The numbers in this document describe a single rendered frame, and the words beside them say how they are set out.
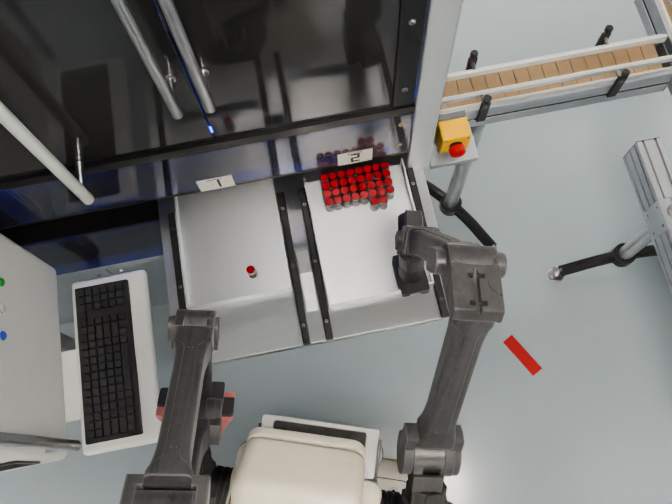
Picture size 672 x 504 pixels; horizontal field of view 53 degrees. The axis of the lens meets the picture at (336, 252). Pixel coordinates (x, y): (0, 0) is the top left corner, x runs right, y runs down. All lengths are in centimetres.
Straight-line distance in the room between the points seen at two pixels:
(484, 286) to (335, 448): 39
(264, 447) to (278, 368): 138
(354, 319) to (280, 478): 63
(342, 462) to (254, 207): 82
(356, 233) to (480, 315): 78
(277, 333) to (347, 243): 29
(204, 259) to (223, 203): 16
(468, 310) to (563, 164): 194
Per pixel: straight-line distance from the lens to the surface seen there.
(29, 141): 130
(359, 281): 168
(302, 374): 253
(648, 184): 233
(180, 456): 97
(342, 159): 164
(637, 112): 308
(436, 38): 131
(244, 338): 168
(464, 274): 101
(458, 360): 106
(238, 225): 176
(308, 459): 116
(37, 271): 183
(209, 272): 173
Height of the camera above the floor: 250
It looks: 72 degrees down
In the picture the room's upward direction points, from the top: 7 degrees counter-clockwise
